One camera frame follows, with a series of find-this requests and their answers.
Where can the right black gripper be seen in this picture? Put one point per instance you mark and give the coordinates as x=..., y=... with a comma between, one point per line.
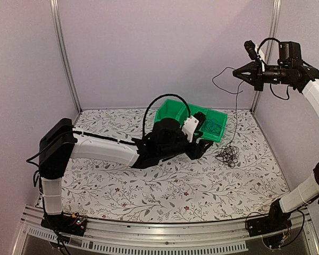
x=255, y=77

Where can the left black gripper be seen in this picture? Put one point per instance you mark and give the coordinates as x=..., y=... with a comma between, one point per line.
x=198, y=150

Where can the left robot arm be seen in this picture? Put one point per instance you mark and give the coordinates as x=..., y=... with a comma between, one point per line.
x=64, y=142

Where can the green bin right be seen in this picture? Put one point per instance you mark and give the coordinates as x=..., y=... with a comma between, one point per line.
x=214, y=125

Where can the green bin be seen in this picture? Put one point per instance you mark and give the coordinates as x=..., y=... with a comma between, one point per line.
x=172, y=109
x=214, y=125
x=196, y=111

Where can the green bin middle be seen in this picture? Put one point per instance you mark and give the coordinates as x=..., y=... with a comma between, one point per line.
x=196, y=111

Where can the green bin left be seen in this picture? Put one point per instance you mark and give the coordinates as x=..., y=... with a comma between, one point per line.
x=172, y=109

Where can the floral table mat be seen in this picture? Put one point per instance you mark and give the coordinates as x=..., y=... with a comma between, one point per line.
x=234, y=178

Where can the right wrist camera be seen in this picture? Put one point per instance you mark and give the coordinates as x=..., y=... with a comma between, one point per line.
x=254, y=52

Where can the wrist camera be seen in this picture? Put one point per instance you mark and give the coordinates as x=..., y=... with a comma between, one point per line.
x=192, y=125
x=254, y=52

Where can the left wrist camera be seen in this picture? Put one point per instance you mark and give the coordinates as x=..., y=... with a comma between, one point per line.
x=192, y=125

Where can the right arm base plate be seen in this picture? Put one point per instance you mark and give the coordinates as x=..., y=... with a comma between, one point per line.
x=268, y=228

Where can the front aluminium rail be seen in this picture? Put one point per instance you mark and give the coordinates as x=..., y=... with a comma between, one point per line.
x=112, y=237

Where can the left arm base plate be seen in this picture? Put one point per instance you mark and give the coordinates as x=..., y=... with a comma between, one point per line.
x=74, y=224

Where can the left aluminium frame post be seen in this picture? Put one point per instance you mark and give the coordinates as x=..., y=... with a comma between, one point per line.
x=55, y=12

